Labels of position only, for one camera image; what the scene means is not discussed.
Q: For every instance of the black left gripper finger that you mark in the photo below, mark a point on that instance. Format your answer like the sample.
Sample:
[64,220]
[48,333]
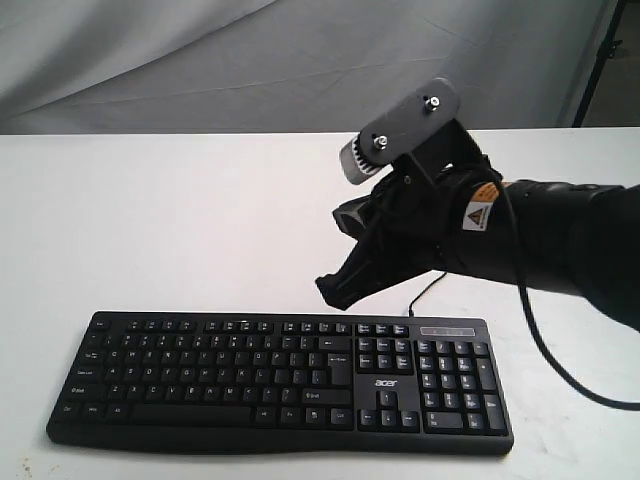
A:
[375,264]

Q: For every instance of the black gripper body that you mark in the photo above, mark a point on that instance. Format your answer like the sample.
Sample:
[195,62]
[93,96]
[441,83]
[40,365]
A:
[411,221]

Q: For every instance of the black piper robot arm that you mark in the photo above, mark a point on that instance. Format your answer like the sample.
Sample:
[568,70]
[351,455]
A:
[580,240]

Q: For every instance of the black acer keyboard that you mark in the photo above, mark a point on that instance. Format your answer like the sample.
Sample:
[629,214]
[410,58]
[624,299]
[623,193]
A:
[258,383]

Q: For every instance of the black tripod stand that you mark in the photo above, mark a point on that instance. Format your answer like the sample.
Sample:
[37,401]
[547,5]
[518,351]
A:
[607,48]

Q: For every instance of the grey backdrop cloth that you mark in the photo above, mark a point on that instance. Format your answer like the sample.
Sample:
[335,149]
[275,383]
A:
[78,67]

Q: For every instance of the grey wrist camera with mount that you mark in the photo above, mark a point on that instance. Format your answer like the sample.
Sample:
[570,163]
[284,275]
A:
[423,125]

